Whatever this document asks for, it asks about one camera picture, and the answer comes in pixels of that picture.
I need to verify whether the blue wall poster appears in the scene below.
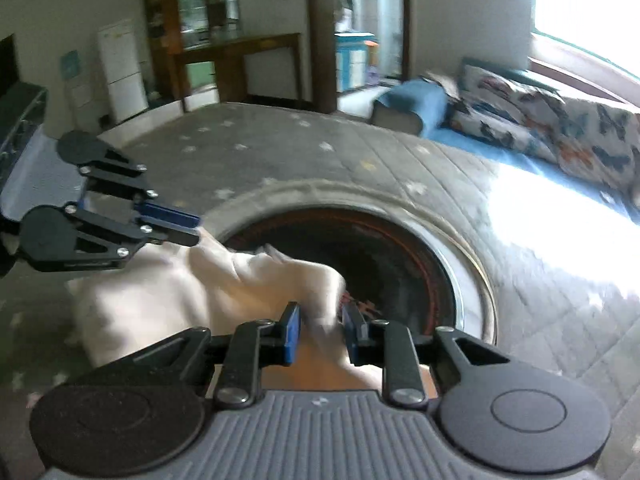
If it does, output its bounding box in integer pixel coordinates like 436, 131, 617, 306
60, 50, 83, 81

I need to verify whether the beige cloth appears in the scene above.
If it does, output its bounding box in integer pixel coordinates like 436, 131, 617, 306
422, 71, 463, 98

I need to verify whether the large window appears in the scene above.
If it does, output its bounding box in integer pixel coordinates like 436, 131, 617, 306
530, 0, 640, 76

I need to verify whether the black television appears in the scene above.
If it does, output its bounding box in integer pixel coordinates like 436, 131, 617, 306
0, 34, 20, 98

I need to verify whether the dark wooden shelf cabinet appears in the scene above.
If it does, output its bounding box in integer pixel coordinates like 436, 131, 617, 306
142, 0, 246, 111

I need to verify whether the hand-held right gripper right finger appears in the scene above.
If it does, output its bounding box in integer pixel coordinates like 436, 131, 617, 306
341, 304, 511, 407

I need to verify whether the butterfly print pillow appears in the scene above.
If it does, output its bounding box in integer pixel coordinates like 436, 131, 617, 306
450, 62, 568, 153
547, 95, 640, 193

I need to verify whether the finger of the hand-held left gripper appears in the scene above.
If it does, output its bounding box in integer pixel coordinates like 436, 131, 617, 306
80, 151, 201, 228
41, 204, 202, 273

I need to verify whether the dark wooden sideboard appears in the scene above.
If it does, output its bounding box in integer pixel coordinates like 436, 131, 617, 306
170, 32, 303, 113

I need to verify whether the grey quilted star table cover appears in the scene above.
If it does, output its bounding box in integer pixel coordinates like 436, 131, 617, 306
0, 102, 640, 480

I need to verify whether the cream fleece garment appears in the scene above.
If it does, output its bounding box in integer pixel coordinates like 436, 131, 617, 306
65, 232, 431, 393

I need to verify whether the dark wooden door frame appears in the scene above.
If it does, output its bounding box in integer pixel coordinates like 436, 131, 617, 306
307, 0, 413, 113

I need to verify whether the blue white cabinet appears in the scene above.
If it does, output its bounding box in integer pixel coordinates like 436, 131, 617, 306
334, 32, 377, 93

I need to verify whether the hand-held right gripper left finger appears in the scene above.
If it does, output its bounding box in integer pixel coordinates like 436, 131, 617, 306
145, 301, 302, 408

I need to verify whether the round black induction cooktop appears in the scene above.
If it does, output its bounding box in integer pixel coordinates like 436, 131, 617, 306
217, 205, 466, 348

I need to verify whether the blue blanket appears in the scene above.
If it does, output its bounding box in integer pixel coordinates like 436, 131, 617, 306
370, 79, 448, 137

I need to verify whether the teal sofa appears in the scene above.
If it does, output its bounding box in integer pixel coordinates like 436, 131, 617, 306
370, 57, 640, 226

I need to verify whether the white refrigerator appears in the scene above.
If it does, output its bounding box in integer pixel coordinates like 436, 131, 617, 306
96, 19, 150, 123

